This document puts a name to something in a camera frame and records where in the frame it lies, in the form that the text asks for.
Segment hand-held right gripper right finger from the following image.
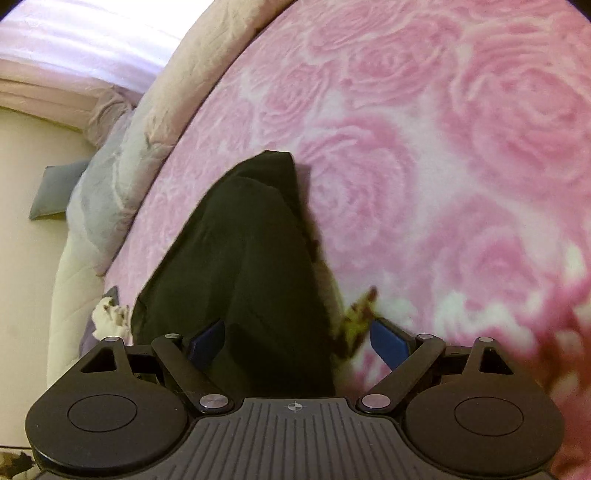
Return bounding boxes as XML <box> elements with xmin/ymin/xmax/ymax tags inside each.
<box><xmin>356</xmin><ymin>319</ymin><xmax>514</xmax><ymax>414</ymax></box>

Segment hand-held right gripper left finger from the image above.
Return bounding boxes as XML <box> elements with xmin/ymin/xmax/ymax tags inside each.
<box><xmin>81</xmin><ymin>320</ymin><xmax>232</xmax><ymax>414</ymax></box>

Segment black pants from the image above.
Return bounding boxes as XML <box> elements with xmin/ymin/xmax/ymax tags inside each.
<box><xmin>130</xmin><ymin>151</ymin><xmax>345</xmax><ymax>400</ymax></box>

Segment purple and white sweater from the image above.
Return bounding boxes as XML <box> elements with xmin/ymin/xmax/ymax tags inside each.
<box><xmin>79</xmin><ymin>285</ymin><xmax>122</xmax><ymax>358</ymax></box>

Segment white quilted headboard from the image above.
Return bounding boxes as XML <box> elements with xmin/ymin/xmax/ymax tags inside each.
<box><xmin>46</xmin><ymin>226</ymin><xmax>108</xmax><ymax>398</ymax></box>

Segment pink rose printed blanket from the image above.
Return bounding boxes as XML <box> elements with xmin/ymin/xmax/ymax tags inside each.
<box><xmin>90</xmin><ymin>0</ymin><xmax>591</xmax><ymax>480</ymax></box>

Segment grey pillow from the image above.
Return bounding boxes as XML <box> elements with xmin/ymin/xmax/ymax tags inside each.
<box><xmin>30</xmin><ymin>159</ymin><xmax>90</xmax><ymax>221</ymax></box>

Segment grey and pink duvet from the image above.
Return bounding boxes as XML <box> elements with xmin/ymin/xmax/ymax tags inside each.
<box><xmin>67</xmin><ymin>0</ymin><xmax>296</xmax><ymax>278</ymax></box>

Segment lavender crumpled cloth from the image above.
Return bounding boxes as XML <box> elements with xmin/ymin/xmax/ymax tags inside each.
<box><xmin>83</xmin><ymin>85</ymin><xmax>139</xmax><ymax>148</ymax></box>

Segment pink curtain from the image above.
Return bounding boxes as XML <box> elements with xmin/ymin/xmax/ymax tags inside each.
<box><xmin>0</xmin><ymin>0</ymin><xmax>218</xmax><ymax>134</ymax></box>

